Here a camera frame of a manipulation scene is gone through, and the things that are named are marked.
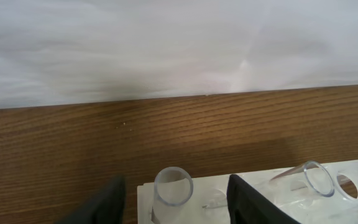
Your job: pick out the clear test tube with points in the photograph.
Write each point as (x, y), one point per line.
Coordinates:
(163, 214)
(310, 184)

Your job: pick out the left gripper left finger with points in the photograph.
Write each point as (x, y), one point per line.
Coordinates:
(106, 207)

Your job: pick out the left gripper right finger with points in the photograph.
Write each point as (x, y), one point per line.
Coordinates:
(247, 207)

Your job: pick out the white test tube rack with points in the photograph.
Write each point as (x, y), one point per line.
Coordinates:
(208, 199)

